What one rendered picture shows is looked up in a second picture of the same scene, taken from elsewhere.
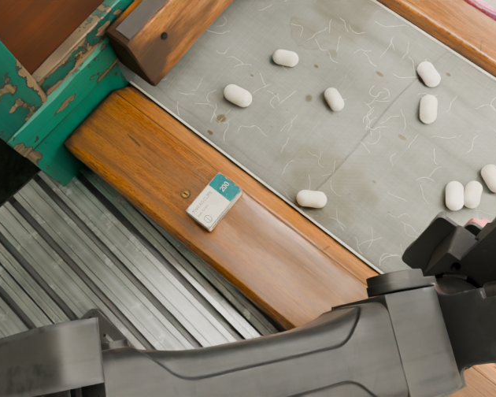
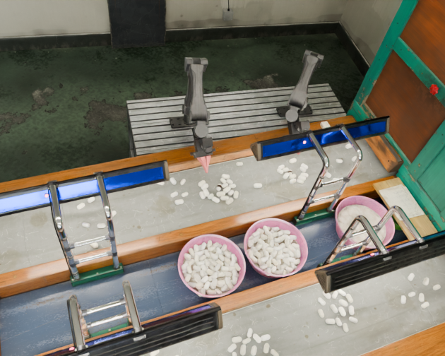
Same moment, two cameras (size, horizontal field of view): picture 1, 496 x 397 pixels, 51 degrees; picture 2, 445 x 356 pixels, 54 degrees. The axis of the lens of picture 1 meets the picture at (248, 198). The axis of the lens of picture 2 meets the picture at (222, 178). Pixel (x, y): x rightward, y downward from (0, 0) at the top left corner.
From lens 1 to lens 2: 1.95 m
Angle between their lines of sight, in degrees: 44
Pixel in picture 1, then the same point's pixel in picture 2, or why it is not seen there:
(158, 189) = (333, 122)
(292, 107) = (340, 155)
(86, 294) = (316, 114)
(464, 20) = (347, 191)
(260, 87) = (349, 152)
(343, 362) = (303, 82)
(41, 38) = (371, 102)
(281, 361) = (308, 75)
